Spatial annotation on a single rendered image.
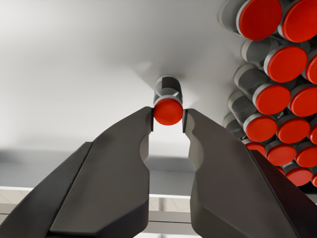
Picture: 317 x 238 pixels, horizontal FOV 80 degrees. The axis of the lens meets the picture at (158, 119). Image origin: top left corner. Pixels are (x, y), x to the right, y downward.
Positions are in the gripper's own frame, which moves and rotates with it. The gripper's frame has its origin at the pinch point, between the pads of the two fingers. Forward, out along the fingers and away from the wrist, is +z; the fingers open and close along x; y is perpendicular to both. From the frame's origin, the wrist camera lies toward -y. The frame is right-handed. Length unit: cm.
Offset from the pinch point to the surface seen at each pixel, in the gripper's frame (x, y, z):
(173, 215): 9, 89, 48
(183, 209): 25, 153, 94
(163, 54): -0.5, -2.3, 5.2
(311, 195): 16.3, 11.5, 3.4
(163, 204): 4, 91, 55
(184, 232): 14, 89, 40
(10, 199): -131, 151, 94
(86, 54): -6.7, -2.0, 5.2
